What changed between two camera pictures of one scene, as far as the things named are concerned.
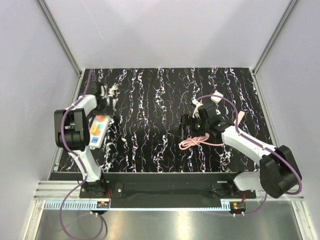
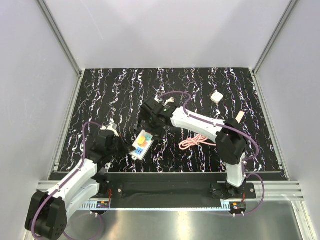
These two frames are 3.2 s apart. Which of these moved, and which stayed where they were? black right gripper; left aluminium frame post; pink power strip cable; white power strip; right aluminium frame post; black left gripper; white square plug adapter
Moved: black right gripper; white power strip; black left gripper
Stayed: right aluminium frame post; left aluminium frame post; white square plug adapter; pink power strip cable
